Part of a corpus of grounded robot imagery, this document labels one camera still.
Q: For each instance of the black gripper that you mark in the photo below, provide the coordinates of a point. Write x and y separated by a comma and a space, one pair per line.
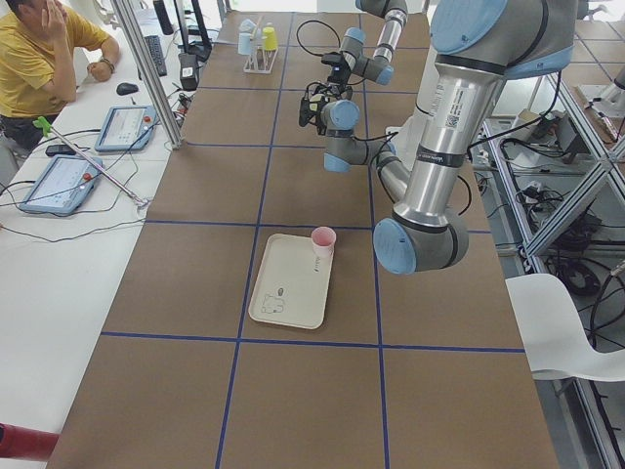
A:
312, 110
341, 74

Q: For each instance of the yellow plastic cup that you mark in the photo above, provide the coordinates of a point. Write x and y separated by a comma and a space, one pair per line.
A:
269, 38

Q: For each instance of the light blue plastic cup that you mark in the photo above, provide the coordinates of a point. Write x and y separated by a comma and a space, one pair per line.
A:
244, 46

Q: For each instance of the pale green plastic cup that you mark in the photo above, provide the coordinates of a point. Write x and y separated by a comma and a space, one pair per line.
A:
318, 102

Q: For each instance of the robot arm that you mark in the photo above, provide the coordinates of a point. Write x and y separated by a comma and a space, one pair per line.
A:
350, 59
480, 45

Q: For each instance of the pink plastic cup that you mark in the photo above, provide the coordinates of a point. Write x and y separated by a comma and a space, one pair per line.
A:
323, 241

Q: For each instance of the black power supply box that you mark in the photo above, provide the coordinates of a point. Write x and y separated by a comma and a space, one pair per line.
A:
188, 71

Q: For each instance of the black keyboard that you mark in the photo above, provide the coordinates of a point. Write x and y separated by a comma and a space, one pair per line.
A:
155, 52

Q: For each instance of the white plastic tray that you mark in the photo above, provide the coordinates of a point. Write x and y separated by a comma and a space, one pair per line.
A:
292, 283

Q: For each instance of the blue teach pendant far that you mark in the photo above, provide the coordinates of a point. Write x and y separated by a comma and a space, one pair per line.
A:
126, 128

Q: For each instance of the blue teach pendant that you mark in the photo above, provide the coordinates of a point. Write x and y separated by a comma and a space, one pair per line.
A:
62, 187
126, 128

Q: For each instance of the black computer mouse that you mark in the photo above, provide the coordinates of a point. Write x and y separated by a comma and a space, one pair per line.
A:
126, 88

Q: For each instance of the blue teach pendant near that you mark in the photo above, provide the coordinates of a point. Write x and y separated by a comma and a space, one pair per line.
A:
62, 187

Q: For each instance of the metal rod with stand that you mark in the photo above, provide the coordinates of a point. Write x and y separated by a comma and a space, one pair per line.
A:
46, 127

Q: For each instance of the person in yellow shirt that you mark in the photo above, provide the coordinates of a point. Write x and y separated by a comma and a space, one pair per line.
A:
38, 78

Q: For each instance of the brown paper table mat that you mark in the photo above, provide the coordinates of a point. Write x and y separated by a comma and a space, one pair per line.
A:
421, 371

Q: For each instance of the white plastic chair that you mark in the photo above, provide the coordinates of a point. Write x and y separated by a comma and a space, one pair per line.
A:
552, 334

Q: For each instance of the red thermos bottle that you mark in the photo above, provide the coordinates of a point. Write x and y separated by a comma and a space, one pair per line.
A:
27, 444

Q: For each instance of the white wire cup rack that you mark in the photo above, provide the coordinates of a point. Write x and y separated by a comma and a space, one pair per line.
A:
259, 61

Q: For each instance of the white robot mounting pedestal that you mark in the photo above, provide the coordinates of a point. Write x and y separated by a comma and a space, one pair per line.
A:
409, 134

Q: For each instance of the aluminium frame post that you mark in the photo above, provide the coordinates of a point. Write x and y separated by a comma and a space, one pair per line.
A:
134, 35

